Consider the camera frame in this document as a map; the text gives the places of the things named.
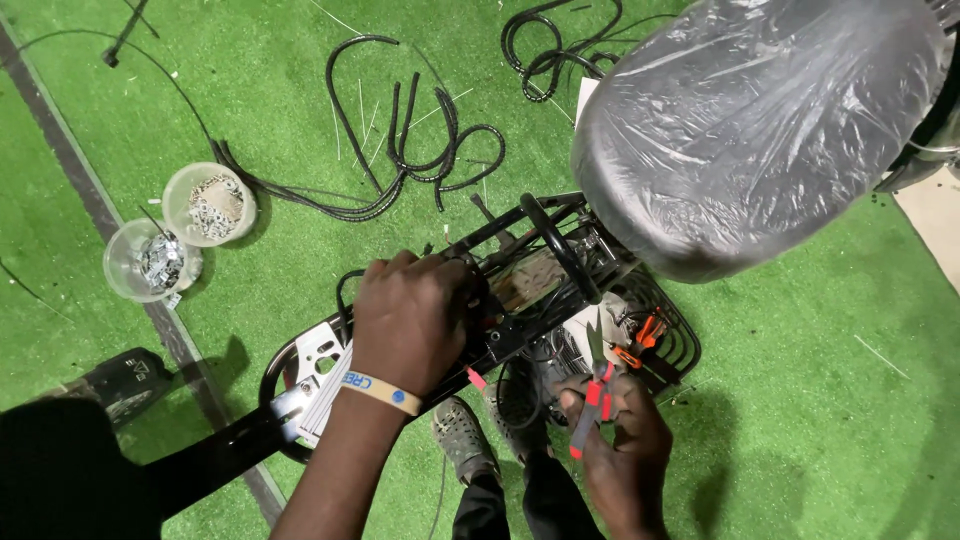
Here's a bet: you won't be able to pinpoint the plastic wrapped black seat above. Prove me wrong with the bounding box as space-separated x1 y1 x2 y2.
571 0 952 285

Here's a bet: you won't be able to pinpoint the black corrugated cable bundle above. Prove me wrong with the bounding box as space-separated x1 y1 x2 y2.
210 34 507 223

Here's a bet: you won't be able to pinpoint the yellow rubber wristband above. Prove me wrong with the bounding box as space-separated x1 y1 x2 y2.
339 371 423 417

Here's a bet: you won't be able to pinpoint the clear tub of metal clips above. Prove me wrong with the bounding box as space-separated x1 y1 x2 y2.
103 217 204 304

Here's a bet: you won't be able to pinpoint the clear tub of washers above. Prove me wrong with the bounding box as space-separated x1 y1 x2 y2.
162 162 258 249

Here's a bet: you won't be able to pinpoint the person's grey right shoe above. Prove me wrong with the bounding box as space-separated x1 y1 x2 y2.
483 378 556 465

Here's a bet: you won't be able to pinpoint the person's right hand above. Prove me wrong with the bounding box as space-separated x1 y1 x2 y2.
553 372 674 531

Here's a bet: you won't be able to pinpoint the black metal scooter frame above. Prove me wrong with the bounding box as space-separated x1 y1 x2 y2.
142 192 639 519

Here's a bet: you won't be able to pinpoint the black battery charger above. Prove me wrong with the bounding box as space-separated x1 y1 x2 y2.
37 347 175 429

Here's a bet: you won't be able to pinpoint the person's left hand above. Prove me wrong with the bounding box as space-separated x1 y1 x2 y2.
351 249 481 399

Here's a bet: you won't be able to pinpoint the orange handled tool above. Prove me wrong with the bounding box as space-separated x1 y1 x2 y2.
609 307 669 370

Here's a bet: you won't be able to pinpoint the coiled black cable bundle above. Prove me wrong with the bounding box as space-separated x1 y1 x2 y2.
501 0 680 103

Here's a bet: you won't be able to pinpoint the black cable tie piece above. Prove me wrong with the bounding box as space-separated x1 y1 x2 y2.
102 0 160 69

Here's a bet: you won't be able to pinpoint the person's grey left shoe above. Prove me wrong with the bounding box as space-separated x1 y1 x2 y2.
431 396 502 487

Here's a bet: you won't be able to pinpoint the person's grey shoe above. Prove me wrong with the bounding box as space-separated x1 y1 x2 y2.
483 378 556 465
431 396 502 487

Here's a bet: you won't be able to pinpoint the thin black cable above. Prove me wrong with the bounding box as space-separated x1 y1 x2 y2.
15 28 219 147

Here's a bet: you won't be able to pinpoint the red handled pliers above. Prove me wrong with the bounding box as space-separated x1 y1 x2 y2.
568 309 616 460

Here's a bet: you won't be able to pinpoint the black wire basket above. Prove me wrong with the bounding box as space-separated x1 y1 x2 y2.
600 264 703 399

